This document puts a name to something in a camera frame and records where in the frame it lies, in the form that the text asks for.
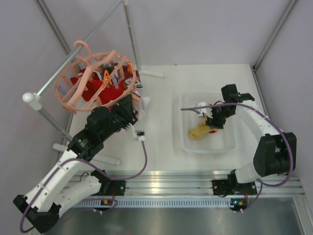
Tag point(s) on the aluminium mounting rail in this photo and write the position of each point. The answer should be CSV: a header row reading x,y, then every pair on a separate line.
x,y
185,191

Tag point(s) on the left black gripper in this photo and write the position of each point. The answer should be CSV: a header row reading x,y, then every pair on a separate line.
x,y
124,107

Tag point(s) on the pink round clip hanger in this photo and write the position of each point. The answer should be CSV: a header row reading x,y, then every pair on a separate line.
x,y
71,82

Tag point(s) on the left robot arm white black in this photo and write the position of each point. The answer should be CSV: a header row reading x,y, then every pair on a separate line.
x,y
74,178

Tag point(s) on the red sock white cuff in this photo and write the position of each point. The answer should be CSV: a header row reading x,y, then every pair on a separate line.
x,y
120,85

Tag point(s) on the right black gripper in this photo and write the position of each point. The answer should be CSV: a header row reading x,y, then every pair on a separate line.
x,y
214,122

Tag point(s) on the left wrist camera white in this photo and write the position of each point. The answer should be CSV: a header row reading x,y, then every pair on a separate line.
x,y
138,135

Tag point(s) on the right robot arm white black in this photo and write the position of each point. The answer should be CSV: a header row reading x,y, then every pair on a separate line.
x,y
276,150

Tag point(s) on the orange clothes peg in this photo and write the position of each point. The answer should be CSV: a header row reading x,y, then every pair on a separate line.
x,y
107,79

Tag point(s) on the yellow sock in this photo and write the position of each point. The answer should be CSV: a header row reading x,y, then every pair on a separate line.
x,y
199,131

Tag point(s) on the white perforated plastic basket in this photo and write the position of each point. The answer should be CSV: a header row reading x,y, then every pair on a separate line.
x,y
222,141

